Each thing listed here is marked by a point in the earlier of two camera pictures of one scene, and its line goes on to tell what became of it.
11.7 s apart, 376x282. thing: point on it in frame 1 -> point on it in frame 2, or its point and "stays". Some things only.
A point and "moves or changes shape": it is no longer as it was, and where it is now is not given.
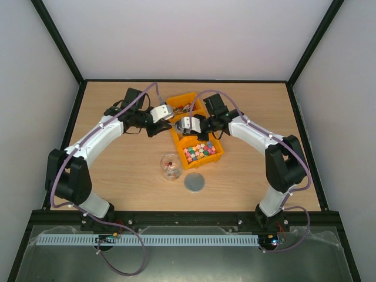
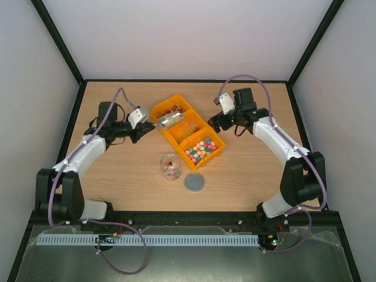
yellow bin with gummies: [175, 135] moves or changes shape
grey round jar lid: [194, 182] stays
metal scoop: [178, 126] moves or changes shape
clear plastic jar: [170, 165] stays
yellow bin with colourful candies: [194, 151] moves or changes shape
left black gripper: [158, 128] -> [140, 131]
